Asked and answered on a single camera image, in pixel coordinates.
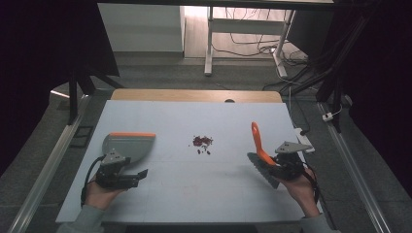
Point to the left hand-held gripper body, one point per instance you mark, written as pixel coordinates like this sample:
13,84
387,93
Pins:
111,170

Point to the orange brush with grey bristles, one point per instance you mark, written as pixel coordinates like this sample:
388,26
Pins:
259,142

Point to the person's left hand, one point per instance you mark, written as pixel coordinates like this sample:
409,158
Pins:
97,195

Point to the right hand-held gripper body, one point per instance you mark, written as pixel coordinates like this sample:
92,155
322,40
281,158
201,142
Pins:
288,166

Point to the pile of red beans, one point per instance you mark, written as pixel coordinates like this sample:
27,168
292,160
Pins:
202,141

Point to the white desk frame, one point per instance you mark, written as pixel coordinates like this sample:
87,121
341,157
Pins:
246,26

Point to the wooden table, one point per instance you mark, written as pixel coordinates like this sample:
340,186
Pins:
178,95

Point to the black curtain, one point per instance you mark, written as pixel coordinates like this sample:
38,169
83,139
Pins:
32,64
382,81

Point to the white cabinet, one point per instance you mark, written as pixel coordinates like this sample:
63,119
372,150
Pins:
142,27

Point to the grey dustpan with orange edge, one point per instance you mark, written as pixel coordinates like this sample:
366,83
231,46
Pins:
129,146

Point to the small white plug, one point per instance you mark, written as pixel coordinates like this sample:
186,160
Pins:
328,116

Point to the black metal stand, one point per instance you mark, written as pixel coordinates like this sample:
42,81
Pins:
76,93
333,84

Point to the aluminium rail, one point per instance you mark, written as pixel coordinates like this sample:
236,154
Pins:
353,168
48,165

